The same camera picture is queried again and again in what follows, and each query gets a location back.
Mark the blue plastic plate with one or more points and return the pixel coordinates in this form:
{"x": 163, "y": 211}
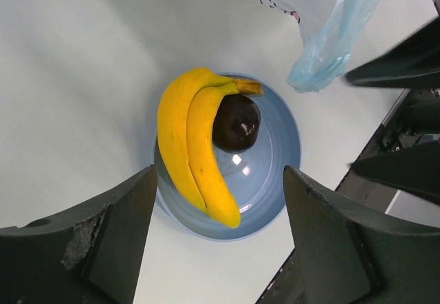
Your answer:
{"x": 254, "y": 176}

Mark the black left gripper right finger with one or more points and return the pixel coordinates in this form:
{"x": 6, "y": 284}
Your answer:
{"x": 349, "y": 253}

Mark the light blue printed plastic bag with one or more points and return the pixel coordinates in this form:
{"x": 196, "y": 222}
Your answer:
{"x": 329, "y": 30}

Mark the tan fake walnut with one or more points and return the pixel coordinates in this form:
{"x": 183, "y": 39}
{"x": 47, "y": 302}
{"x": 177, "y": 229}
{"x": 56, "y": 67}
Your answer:
{"x": 236, "y": 124}

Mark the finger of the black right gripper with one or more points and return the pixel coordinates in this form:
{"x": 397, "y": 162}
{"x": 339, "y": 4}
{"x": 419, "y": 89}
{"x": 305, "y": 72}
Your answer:
{"x": 413, "y": 64}
{"x": 414, "y": 170}

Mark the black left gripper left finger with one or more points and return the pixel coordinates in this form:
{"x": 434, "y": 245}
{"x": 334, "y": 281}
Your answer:
{"x": 89, "y": 253}

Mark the yellow fake banana bunch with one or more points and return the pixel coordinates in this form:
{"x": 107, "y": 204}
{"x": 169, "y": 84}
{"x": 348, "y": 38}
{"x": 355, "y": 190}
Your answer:
{"x": 185, "y": 119}

